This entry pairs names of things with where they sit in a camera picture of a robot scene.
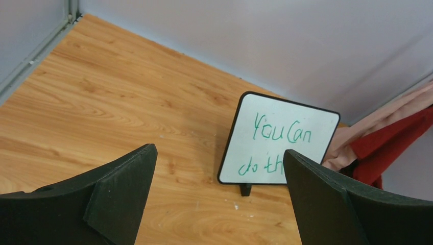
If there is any red shirt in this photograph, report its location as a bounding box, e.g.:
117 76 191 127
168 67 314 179
339 106 432 189

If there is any pink garment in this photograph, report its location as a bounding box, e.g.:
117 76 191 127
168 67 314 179
322 81 432 171

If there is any white whiteboard black frame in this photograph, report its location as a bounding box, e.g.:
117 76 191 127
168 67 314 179
217 91 341 197

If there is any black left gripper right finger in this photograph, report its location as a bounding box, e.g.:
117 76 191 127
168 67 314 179
283 150 432 244

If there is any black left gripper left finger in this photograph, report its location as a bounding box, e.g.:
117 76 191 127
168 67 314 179
1 144 158 244

